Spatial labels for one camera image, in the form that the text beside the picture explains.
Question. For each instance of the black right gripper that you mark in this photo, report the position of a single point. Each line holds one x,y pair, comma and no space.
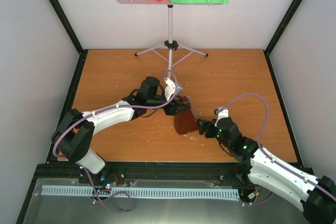
201,130

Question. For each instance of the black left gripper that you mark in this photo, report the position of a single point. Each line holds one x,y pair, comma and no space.
172,110

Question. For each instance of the clear plastic metronome cover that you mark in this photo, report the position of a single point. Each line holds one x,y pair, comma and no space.
190,111

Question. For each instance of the brown wooden metronome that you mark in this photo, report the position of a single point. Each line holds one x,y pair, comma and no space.
182,124

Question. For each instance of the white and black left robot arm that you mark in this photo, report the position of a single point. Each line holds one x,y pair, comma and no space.
72,137

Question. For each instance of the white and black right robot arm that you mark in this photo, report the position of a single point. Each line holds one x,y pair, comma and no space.
313,196

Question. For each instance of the white tripod music stand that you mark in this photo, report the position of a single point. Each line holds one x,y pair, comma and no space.
171,44

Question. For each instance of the small green circuit board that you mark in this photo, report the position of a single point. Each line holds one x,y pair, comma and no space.
109,185

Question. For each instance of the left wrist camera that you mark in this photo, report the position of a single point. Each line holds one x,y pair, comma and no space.
172,89

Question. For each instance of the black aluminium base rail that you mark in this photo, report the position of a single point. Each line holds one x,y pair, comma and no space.
122,172

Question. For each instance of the light blue slotted cable duct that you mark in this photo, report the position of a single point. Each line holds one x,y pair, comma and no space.
143,193

